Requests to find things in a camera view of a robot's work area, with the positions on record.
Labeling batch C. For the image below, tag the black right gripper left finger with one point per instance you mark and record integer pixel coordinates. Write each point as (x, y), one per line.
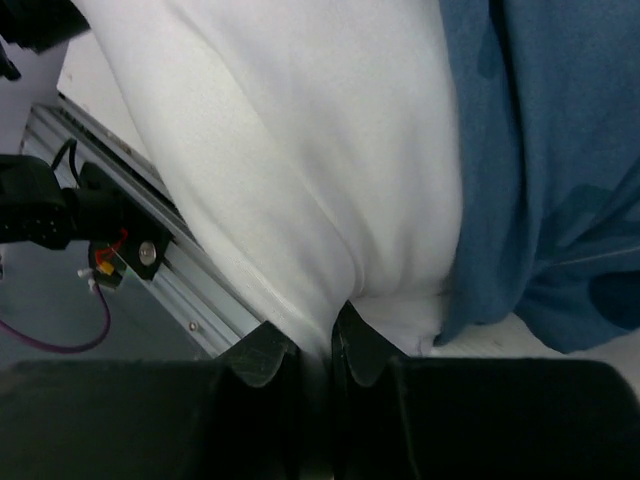
(233, 417)

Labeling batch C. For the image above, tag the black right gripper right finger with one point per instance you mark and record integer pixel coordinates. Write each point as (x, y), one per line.
(402, 417)

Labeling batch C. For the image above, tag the white pillow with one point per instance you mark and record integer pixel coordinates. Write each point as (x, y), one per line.
(311, 146)

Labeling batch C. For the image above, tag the blue letter-print pillowcase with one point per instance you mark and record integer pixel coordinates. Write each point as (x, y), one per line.
(548, 100)

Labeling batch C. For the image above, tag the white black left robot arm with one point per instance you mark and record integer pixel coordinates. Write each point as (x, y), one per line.
(34, 208)

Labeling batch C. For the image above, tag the aluminium front rail frame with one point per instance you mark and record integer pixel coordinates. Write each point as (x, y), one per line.
(168, 263)

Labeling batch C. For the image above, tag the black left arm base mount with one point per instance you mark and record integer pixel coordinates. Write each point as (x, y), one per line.
(120, 230)

